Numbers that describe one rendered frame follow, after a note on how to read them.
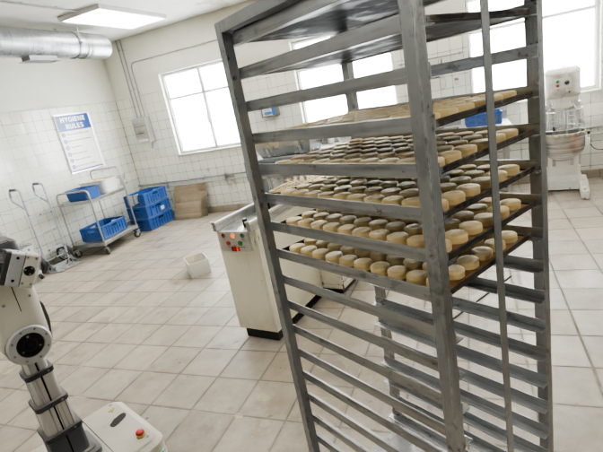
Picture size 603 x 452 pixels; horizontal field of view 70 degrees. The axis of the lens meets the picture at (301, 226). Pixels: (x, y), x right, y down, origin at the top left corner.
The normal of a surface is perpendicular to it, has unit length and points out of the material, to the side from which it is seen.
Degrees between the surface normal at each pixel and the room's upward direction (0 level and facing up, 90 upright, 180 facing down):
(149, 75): 90
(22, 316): 101
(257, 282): 90
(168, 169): 90
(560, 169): 90
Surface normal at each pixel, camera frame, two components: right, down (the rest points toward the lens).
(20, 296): 0.72, 0.07
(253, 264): -0.49, 0.33
